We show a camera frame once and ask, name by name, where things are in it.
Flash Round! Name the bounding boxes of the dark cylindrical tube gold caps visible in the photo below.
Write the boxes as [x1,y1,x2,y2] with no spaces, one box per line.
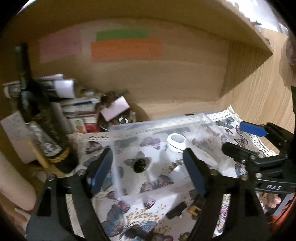
[187,194,206,220]

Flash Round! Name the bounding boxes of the white tape roll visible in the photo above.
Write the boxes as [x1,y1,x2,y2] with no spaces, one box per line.
[169,164,189,183]

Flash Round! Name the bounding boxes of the white handheld massager device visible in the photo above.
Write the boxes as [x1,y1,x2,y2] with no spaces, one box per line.
[166,133,218,167]

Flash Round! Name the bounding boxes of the black usb dongle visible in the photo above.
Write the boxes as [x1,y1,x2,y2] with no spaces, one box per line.
[166,202,187,219]

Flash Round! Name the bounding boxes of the black round knob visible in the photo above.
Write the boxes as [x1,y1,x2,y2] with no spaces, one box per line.
[133,159,149,173]

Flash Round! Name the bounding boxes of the cream pillar mug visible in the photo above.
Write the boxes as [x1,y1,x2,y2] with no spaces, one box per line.
[1,153,37,211]

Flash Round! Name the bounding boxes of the pink tied curtain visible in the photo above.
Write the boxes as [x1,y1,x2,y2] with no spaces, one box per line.
[279,34,295,89]

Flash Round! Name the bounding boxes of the dark wine bottle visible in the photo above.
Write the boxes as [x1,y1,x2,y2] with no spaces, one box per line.
[15,43,78,174]

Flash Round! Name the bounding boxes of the clear plastic storage box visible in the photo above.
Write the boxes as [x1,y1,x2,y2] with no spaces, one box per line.
[109,113,238,204]

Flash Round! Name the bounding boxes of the butterfly print tablecloth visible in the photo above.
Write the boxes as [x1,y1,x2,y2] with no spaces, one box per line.
[67,105,278,241]

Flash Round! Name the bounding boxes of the white note paper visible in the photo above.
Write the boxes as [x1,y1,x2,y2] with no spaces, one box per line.
[1,111,36,164]

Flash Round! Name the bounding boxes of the stack of books and papers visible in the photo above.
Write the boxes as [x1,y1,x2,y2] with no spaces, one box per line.
[3,74,101,134]

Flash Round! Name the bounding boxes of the small white box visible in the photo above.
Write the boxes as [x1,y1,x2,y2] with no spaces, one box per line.
[100,96,130,121]

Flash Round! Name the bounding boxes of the wooden shelf board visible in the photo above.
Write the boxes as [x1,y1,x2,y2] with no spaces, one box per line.
[3,0,273,52]

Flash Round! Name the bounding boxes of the orange sticky note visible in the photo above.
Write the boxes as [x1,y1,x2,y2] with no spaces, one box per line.
[90,38,163,62]

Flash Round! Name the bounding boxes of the green sticky note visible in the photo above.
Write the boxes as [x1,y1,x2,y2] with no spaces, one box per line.
[96,29,149,41]

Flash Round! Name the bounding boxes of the pink sticky note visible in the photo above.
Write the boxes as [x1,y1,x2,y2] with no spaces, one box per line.
[39,26,82,63]

